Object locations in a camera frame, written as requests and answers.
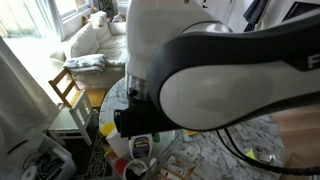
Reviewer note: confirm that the round yellow lid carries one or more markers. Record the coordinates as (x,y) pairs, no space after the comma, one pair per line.
(107,129)

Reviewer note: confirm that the jar with dark contents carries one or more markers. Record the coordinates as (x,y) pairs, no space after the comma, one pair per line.
(135,171)

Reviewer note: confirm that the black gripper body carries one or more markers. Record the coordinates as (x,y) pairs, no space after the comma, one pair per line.
(141,105)

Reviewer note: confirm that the clear plastic bin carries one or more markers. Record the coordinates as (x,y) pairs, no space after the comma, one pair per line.
(165,153)

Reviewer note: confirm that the grey white blanket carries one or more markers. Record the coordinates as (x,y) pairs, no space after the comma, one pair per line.
(85,63)

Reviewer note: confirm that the white curtain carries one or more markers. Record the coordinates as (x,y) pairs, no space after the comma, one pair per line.
(23,100)

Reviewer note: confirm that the cream white sofa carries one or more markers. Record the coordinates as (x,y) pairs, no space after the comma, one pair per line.
(96,43)

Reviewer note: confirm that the dark patterned rug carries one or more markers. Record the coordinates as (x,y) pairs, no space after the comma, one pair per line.
(96,160)

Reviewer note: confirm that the white measuring scoop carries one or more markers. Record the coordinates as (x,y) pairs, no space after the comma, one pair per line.
(191,154)

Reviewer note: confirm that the small white chair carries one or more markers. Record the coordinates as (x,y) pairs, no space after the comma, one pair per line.
(71,121)

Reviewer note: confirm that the white plastic container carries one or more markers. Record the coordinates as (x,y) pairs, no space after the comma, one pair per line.
(118,143)

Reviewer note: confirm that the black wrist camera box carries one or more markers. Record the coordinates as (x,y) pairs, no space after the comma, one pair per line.
(143,125)

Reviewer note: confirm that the round red lid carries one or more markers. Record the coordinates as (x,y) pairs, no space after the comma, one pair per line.
(120,165)

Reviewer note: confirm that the orange snack package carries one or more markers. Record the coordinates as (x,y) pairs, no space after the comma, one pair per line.
(176,170)

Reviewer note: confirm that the floral patterned pillow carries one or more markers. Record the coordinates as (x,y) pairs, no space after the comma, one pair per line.
(97,18)

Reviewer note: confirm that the dark hanging jacket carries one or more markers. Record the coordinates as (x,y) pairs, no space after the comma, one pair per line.
(255,11)

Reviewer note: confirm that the white storage box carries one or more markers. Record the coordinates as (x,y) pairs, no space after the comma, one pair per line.
(50,160)

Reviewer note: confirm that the white bottle with blue lid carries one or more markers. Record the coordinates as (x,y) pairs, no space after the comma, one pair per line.
(140,148)

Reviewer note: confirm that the white paper roll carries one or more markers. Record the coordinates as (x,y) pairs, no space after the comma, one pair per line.
(29,173)

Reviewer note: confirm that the wooden chair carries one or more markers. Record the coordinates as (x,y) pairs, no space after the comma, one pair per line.
(90,96)

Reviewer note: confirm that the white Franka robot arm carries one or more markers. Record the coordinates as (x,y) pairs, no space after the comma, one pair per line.
(216,66)

